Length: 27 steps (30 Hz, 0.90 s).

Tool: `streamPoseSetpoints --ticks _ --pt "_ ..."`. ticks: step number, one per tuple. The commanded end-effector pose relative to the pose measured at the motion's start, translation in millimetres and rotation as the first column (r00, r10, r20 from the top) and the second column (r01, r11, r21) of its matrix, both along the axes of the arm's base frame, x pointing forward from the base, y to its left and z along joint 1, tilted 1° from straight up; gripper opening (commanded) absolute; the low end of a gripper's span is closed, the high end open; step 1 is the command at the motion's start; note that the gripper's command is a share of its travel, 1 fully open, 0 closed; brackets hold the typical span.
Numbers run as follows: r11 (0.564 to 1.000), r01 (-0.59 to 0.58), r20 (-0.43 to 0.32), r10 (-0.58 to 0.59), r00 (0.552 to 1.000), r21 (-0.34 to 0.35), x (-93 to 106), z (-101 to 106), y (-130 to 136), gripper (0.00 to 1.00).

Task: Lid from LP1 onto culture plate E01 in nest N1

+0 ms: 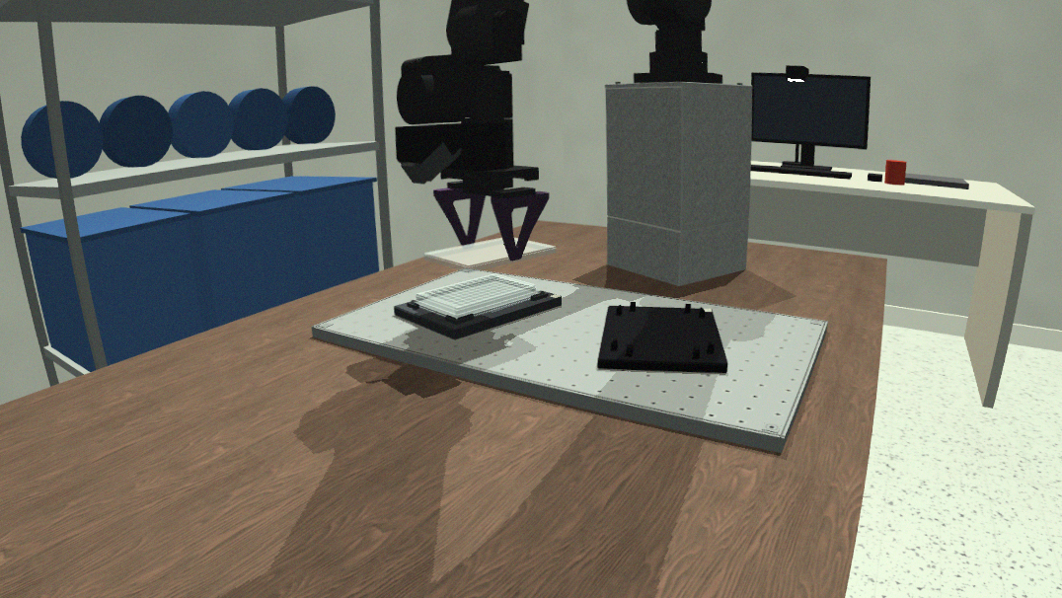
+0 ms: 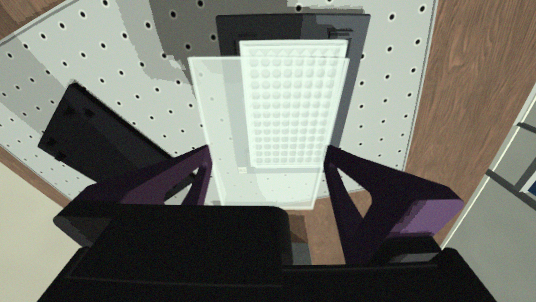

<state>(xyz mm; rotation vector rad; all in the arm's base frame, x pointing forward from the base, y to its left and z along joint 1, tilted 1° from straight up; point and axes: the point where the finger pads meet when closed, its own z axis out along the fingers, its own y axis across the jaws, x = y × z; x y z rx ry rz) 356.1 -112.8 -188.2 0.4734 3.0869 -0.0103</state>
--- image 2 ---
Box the white multi-well plate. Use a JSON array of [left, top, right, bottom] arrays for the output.
[[239, 40, 348, 57]]

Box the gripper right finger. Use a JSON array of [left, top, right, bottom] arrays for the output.
[[323, 144, 464, 264]]

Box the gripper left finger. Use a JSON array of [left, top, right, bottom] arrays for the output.
[[72, 144, 213, 205]]

